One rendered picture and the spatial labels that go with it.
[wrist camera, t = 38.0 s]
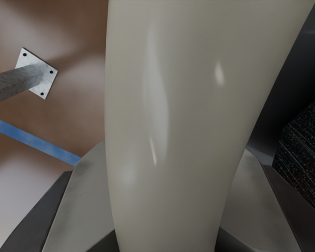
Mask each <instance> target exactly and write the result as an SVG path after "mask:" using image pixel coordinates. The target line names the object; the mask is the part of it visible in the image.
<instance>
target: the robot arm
mask: <svg viewBox="0 0 315 252"><path fill-rule="evenodd" d="M0 252H120V250H119V245H118V241H117V237H116V232H115V226H114V220H113V214H112V209H111V202H110V194H109V186H108V176H107V163H106V145H105V139H104V140H103V141H101V142H100V143H99V144H97V145H96V146H95V147H93V148H92V149H91V150H90V151H89V152H88V153H87V154H85V155H84V156H83V157H82V158H81V159H80V160H79V162H78V163H77V164H76V165H75V166H74V167H73V169H72V170H70V171H64V172H63V173H62V175H61V176H60V177H59V178H58V179H57V180H56V181H55V183H54V184H53V185H52V186H51V187H50V188H49V189H48V191H47V192H46V193H45V194H44V195H43V196H42V198H41V199H40V200H39V201H38V202H37V203H36V204H35V206H34V207H33V208H32V209H31V210H30V211H29V213H28V214H27V215H26V216H25V217H24V218H23V219H22V221H21V222H20V223H19V224H18V225H17V227H16V228H15V229H14V230H13V231H12V233H11V234H10V235H9V237H8V238H7V239H6V241H5V242H4V243H3V245H2V246H1V248H0ZM214 252H315V209H314V208H313V207H312V206H311V205H310V204H309V203H308V202H307V201H306V200H305V199H304V198H303V197H302V196H301V195H300V194H299V193H298V192H297V191H296V190H295V189H294V188H293V187H292V186H291V185H290V184H289V183H288V182H287V181H286V180H285V179H284V178H283V177H282V176H281V175H280V174H279V173H278V172H277V171H276V170H275V169H274V168H273V167H272V166H271V165H266V164H262V163H261V162H260V161H259V160H258V159H257V158H256V157H255V156H254V155H253V154H252V153H251V152H250V151H248V150H247V149H246V148H245V150H244V152H243V155H242V157H241V160H240V163H239V165H238V168H237V170H236V173H235V176H234V179H233V182H232V185H231V187H230V190H229V193H228V196H227V200H226V203H225V206H224V210H223V213H222V216H221V221H220V225H219V229H218V233H217V238H216V243H215V248H214Z"/></svg>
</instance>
